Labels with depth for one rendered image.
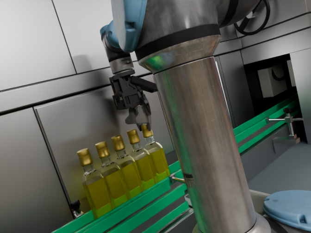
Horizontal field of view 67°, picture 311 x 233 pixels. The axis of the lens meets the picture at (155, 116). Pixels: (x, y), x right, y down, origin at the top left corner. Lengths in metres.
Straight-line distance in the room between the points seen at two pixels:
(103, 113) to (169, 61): 0.63
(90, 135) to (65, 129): 0.09
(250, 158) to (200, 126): 0.88
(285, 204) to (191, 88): 0.27
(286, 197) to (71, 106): 0.67
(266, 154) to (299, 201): 0.81
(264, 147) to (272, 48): 0.53
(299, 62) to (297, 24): 0.18
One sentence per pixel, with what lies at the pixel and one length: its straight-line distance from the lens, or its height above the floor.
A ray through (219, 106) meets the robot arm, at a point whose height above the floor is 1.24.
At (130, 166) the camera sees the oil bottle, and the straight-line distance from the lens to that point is 0.78.
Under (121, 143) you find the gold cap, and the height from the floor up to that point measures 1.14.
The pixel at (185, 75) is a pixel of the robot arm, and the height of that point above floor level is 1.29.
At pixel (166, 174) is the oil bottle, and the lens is 0.87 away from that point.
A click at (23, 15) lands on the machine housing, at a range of 0.93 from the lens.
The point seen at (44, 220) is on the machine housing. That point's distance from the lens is 0.92.
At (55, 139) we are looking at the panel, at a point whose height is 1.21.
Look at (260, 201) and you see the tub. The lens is 0.92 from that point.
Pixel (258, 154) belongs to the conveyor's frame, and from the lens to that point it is 1.22.
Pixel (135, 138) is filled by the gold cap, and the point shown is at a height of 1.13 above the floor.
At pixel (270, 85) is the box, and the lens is 1.62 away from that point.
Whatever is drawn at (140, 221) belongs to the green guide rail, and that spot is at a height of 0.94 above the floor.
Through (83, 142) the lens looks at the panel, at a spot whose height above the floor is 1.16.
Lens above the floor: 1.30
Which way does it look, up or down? 8 degrees down
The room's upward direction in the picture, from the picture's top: 16 degrees counter-clockwise
